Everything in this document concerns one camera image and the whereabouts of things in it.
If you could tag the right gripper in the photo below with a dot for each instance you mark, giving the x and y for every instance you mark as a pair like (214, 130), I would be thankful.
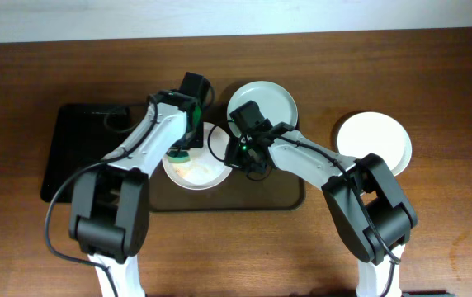
(233, 156)

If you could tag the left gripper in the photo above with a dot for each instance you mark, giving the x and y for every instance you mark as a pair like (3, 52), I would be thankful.
(180, 149)

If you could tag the green kitchen sponge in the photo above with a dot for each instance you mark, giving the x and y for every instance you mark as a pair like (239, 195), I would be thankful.
(178, 156)

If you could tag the white plate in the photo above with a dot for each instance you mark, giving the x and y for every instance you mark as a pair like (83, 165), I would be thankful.
(201, 171)
(378, 133)

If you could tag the pale blue plate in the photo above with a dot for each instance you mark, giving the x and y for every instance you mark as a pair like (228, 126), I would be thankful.
(275, 103)

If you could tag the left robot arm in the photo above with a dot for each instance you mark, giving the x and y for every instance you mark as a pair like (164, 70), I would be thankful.
(109, 212)

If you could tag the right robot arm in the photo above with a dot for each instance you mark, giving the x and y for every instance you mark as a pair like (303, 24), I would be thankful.
(371, 213)

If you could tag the brown plastic serving tray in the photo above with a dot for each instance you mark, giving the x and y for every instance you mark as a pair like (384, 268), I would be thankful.
(276, 191)

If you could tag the black rectangular tray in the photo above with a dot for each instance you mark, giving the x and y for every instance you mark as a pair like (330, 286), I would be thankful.
(80, 138)

